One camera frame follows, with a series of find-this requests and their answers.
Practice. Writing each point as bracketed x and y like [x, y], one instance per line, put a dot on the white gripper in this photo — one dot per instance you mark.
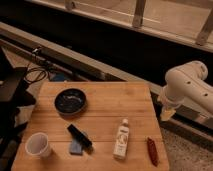
[168, 106]

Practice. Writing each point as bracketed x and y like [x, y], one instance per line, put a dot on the dark ceramic bowl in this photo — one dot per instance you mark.
[70, 101]

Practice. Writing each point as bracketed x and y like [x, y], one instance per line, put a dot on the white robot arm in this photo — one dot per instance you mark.
[185, 81]

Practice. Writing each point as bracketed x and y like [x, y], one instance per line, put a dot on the red pocket knife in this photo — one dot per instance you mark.
[152, 151]

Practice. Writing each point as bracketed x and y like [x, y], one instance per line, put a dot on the white lotion bottle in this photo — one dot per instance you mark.
[121, 142]

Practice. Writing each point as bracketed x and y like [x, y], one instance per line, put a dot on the black rectangular bar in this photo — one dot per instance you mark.
[79, 136]

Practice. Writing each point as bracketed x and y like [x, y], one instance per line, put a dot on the blue sponge block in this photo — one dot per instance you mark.
[76, 146]

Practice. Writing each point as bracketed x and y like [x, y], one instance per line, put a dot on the blue object behind table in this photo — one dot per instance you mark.
[58, 78]

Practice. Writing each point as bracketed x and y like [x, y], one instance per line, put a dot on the white plastic cup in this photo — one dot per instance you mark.
[38, 145]

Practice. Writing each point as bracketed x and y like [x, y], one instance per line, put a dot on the black stand equipment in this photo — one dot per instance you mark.
[13, 95]

